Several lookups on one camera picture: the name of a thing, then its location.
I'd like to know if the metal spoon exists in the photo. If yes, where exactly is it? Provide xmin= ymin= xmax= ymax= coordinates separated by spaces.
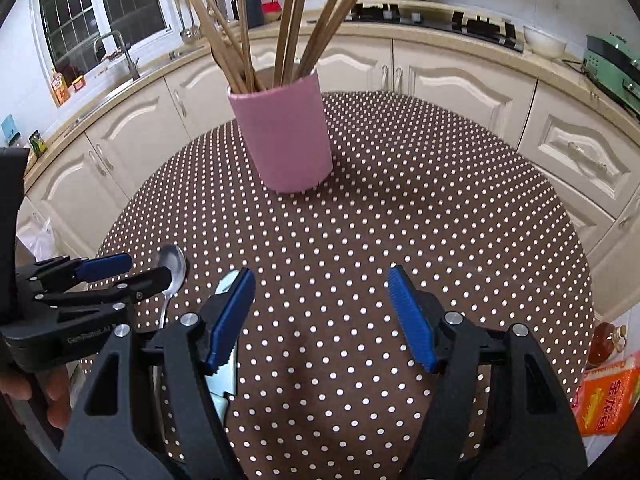
xmin=152 ymin=242 xmax=189 ymax=411

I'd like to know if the wooden chopstick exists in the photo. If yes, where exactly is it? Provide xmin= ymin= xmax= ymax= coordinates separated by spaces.
xmin=273 ymin=0 xmax=294 ymax=87
xmin=238 ymin=0 xmax=258 ymax=93
xmin=298 ymin=0 xmax=386 ymax=80
xmin=281 ymin=0 xmax=305 ymax=86
xmin=190 ymin=0 xmax=247 ymax=94
xmin=294 ymin=0 xmax=338 ymax=80
xmin=297 ymin=0 xmax=377 ymax=82
xmin=206 ymin=0 xmax=256 ymax=93

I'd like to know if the left hand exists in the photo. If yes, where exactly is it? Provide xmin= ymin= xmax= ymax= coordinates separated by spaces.
xmin=0 ymin=365 xmax=72 ymax=430

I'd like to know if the orange snack package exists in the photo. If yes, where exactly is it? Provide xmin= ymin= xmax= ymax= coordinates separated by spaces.
xmin=570 ymin=352 xmax=639 ymax=437

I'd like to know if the steel faucet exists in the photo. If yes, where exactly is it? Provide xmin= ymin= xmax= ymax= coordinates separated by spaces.
xmin=92 ymin=29 xmax=140 ymax=80

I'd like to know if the pink utensil holder cup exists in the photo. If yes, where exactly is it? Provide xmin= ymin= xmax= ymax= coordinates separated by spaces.
xmin=228 ymin=72 xmax=333 ymax=194

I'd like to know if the wooden chopstick in cup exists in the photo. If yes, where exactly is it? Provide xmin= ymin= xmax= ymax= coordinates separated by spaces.
xmin=238 ymin=0 xmax=258 ymax=93
xmin=294 ymin=0 xmax=338 ymax=80
xmin=298 ymin=0 xmax=386 ymax=80

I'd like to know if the brown polka dot tablecloth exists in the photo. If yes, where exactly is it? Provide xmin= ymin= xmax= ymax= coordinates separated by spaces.
xmin=99 ymin=92 xmax=594 ymax=479

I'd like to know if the window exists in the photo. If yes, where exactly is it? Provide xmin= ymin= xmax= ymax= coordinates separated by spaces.
xmin=38 ymin=0 xmax=166 ymax=82

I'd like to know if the black electric kettle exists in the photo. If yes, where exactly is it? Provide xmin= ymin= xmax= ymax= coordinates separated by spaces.
xmin=231 ymin=0 xmax=265 ymax=28

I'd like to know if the red container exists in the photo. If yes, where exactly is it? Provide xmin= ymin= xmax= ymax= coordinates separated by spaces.
xmin=262 ymin=1 xmax=282 ymax=24

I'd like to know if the green electric cooker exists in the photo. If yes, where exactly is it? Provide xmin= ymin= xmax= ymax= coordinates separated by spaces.
xmin=582 ymin=34 xmax=640 ymax=117

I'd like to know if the white bowl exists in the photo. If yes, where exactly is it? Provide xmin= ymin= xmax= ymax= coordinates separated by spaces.
xmin=523 ymin=25 xmax=566 ymax=60

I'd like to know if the black gas stove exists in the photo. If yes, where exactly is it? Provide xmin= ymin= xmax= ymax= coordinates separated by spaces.
xmin=307 ymin=1 xmax=525 ymax=53

